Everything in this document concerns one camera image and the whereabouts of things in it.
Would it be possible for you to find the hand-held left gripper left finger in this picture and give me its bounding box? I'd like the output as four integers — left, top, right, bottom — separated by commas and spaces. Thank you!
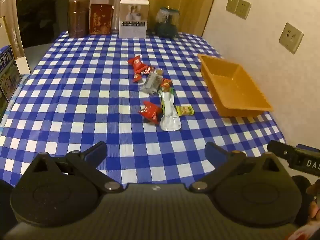
21, 141, 125, 194

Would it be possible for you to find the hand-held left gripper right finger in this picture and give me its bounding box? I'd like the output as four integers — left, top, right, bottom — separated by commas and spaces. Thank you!
189, 142, 292, 194

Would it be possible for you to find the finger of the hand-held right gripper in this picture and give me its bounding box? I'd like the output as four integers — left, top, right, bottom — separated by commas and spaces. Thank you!
267, 140, 298, 167

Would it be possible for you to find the yellow green snack packet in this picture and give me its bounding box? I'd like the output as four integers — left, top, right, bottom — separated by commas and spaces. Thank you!
176, 105, 195, 116

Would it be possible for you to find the long white green packet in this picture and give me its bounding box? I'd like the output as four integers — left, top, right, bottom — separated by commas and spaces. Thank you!
159, 87, 181, 131

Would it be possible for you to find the red cartoon snack packet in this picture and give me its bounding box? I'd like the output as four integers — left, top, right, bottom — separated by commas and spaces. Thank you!
138, 101, 162, 124

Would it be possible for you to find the orange plastic tray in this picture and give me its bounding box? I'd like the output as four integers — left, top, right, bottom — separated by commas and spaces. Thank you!
197, 54, 273, 117

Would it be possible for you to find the orange red candy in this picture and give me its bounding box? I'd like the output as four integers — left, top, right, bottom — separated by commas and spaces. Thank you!
160, 79, 173, 92

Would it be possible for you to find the silver clear snack packet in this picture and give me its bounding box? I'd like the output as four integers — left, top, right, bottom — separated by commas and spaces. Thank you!
139, 69, 163, 95

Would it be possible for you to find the large red snack packet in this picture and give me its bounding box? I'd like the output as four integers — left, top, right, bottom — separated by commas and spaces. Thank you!
127, 56, 150, 72

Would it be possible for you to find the person's right forearm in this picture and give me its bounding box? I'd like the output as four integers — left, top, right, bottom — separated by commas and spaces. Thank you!
292, 224, 320, 240

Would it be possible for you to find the person's right hand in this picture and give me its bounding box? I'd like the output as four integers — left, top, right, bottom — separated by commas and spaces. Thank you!
306, 179, 320, 221

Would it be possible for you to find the blue checkered tablecloth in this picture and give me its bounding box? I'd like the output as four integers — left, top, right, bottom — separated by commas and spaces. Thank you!
0, 31, 285, 188

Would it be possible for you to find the blue printed carton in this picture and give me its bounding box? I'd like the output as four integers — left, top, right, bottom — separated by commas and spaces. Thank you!
0, 45, 22, 103

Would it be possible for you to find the dark red patterned box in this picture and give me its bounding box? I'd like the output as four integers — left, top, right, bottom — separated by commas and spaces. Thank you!
89, 4, 115, 35

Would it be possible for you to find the brown cylindrical tin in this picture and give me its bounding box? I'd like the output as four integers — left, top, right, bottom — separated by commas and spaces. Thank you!
68, 0, 90, 38

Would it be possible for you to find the white cardboard box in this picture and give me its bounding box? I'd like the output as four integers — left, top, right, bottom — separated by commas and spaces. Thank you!
119, 0, 150, 38

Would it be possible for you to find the glass jar with green lid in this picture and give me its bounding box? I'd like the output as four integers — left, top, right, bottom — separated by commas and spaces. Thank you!
155, 6, 180, 37

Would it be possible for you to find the beige wall socket plate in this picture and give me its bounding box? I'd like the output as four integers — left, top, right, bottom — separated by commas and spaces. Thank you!
279, 22, 304, 54

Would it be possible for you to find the beige wall outlet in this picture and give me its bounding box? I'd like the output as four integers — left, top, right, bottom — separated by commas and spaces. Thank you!
236, 0, 251, 20
226, 0, 239, 13

